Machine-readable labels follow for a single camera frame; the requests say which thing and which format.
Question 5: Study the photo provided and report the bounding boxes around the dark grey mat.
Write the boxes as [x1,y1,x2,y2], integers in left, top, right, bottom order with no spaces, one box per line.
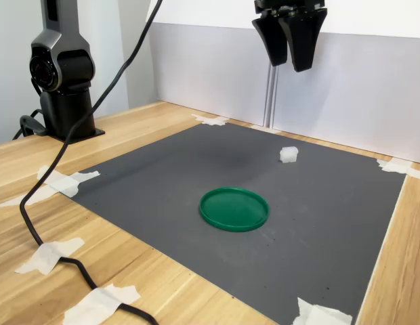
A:
[66,122,408,325]

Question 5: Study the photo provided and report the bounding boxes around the white tape patch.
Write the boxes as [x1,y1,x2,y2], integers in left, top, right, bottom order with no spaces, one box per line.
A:
[292,297,353,325]
[15,236,86,276]
[192,113,230,128]
[249,124,282,134]
[62,283,142,325]
[377,157,420,180]
[0,165,101,209]

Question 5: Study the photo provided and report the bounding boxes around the black camera cable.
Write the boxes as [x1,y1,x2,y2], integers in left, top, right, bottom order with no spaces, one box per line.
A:
[19,0,163,325]

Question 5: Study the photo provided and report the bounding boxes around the round green lid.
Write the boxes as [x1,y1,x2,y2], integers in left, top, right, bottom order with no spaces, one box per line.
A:
[198,187,270,234]

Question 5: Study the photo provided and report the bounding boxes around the white partition board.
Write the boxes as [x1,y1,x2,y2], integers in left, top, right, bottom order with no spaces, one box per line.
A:
[145,0,289,128]
[271,0,420,166]

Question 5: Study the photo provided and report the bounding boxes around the black base cable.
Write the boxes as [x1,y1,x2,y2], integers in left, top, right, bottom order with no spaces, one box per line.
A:
[12,108,48,142]

